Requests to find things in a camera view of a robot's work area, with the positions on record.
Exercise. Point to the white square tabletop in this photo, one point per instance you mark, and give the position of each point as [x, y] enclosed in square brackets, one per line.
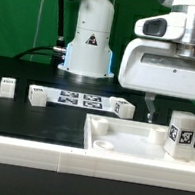
[129, 138]

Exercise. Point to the fiducial marker sheet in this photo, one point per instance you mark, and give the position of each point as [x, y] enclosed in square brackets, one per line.
[60, 96]

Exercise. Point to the white U-shaped fence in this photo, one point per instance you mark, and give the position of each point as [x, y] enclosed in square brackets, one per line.
[97, 163]

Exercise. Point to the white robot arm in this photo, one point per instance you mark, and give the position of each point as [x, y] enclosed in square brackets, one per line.
[88, 56]

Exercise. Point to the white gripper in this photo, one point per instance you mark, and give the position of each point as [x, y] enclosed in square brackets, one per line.
[161, 60]

